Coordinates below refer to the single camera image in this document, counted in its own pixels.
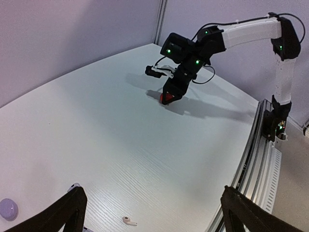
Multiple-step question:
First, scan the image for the purple earbud charging case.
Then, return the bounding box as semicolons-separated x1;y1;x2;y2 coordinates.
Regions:
0;198;18;221

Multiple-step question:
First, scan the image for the white earbud right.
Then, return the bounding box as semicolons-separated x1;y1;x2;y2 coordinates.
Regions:
122;216;138;226

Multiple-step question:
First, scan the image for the red earbud charging case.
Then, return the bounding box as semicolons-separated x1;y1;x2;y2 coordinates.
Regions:
159;94;168;105

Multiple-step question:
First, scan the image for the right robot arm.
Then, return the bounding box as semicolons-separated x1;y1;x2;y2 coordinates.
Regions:
152;13;301;141

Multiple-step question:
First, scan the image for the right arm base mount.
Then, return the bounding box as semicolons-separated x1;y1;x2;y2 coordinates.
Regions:
262;110;287;142

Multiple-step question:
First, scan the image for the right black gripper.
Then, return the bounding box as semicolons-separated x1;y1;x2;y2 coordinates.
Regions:
162;69;197;105

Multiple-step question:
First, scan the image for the right aluminium corner post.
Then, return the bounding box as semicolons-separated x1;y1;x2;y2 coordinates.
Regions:
153;0;168;45

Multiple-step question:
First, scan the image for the purple earbud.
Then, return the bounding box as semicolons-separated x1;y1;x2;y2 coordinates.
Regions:
67;183;80;192
83;227;93;232

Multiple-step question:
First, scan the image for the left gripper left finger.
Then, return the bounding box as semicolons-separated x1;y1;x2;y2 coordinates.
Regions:
6;187;87;232

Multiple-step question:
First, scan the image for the purple earbud near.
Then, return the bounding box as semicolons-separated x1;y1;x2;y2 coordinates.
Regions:
83;227;93;232

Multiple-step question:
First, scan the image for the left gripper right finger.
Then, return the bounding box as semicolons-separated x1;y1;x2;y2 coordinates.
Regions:
221;186;302;232

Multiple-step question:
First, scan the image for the aluminium front rail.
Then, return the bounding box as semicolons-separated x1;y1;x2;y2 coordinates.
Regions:
205;99;283;232

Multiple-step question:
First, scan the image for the purple earbud far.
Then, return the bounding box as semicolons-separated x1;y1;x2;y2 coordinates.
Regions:
67;183;80;192

